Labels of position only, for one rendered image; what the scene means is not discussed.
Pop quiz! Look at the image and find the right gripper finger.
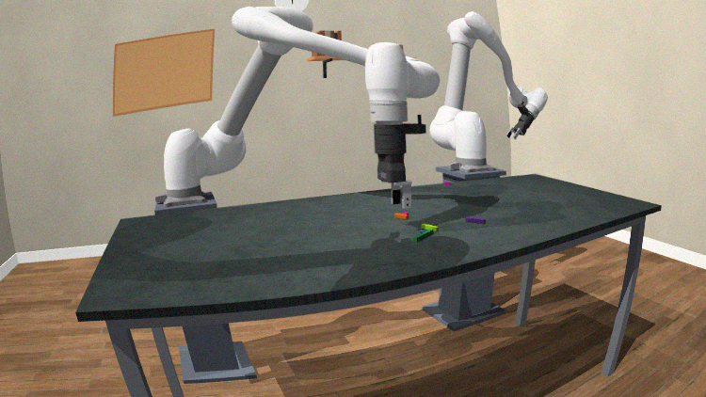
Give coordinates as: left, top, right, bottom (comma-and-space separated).
392, 183, 401, 204
393, 181, 412, 209

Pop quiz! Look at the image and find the purple rod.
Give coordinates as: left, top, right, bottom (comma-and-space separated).
465, 217, 486, 224

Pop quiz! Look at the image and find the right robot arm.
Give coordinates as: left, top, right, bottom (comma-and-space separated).
155, 7, 440, 207

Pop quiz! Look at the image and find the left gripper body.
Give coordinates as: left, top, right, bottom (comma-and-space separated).
513, 102, 539, 135

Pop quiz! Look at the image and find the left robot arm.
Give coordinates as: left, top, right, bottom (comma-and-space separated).
430, 12, 548, 172

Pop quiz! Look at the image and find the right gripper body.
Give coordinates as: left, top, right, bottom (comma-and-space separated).
369, 101, 426, 183

